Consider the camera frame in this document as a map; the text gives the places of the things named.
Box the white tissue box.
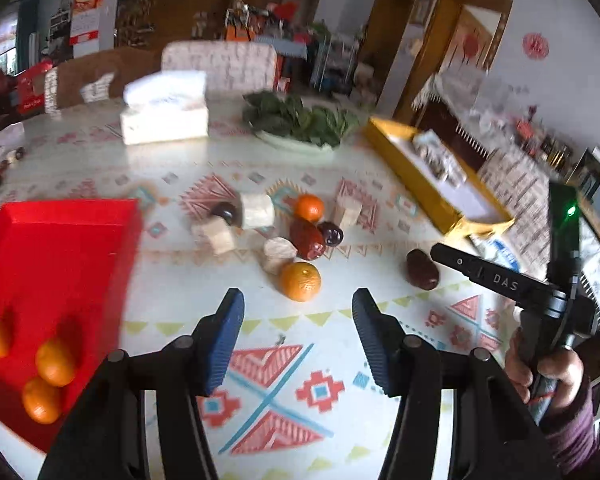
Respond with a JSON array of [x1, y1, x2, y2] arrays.
[[119, 71, 210, 146]]

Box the brown covered chair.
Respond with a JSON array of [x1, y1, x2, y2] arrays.
[[44, 47, 163, 111]]

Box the wooden sideboard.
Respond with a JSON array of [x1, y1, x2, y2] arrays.
[[412, 75, 571, 176]]

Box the metal shelf trolley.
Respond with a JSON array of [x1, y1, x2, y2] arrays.
[[310, 35, 363, 96]]

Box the blue white packet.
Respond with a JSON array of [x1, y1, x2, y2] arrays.
[[472, 235, 521, 272]]

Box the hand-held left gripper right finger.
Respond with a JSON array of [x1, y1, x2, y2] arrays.
[[352, 287, 563, 480]]

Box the spinach leaves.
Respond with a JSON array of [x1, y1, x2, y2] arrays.
[[242, 91, 361, 147]]

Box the red gift box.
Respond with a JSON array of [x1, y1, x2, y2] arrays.
[[17, 60, 56, 113]]

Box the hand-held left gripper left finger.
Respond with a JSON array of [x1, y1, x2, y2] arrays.
[[37, 287, 246, 480]]

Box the white printed packet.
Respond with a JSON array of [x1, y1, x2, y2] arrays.
[[412, 130, 468, 186]]

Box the wooden door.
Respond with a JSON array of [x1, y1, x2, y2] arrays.
[[357, 0, 421, 111]]

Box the white cube block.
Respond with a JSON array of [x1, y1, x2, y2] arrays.
[[239, 192, 276, 229]]

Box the red wall decoration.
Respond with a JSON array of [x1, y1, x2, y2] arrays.
[[522, 32, 551, 60]]

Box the large brown date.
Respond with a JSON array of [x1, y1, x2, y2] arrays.
[[406, 248, 440, 291]]

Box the person's right forearm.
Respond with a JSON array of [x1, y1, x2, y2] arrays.
[[542, 385, 600, 476]]

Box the red tray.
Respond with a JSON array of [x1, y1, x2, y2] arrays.
[[0, 199, 143, 453]]

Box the wooden door frame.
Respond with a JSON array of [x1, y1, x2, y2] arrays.
[[392, 0, 513, 121]]

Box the patterned cloth chair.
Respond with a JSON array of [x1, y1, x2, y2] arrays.
[[477, 152, 556, 281]]

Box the person's right hand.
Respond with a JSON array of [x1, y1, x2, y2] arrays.
[[505, 327, 590, 411]]

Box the white patterned chair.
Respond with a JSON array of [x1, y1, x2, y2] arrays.
[[161, 41, 278, 93]]

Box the red wall calendar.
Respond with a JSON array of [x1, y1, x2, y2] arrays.
[[70, 0, 108, 46]]

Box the white plate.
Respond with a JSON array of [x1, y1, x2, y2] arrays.
[[255, 129, 342, 153]]

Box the small framed picture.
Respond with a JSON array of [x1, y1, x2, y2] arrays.
[[410, 0, 435, 26]]

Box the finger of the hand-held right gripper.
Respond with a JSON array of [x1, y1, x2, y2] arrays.
[[430, 242, 484, 281]]

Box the yellow box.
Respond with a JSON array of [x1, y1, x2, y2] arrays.
[[364, 116, 516, 237]]

